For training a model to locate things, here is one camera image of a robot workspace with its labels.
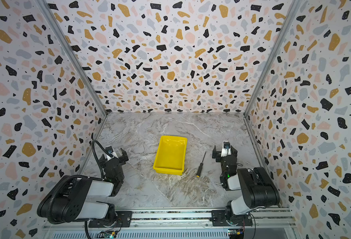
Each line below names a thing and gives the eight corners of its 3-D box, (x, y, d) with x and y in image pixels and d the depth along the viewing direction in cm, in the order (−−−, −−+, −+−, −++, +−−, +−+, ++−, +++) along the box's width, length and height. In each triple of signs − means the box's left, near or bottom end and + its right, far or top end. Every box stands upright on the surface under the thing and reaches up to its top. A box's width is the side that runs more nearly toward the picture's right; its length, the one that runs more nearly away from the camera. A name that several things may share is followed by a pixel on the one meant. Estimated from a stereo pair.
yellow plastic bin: (155, 174, 91) (153, 169, 86) (159, 141, 107) (158, 135, 101) (187, 174, 91) (187, 169, 86) (186, 141, 107) (187, 135, 102)
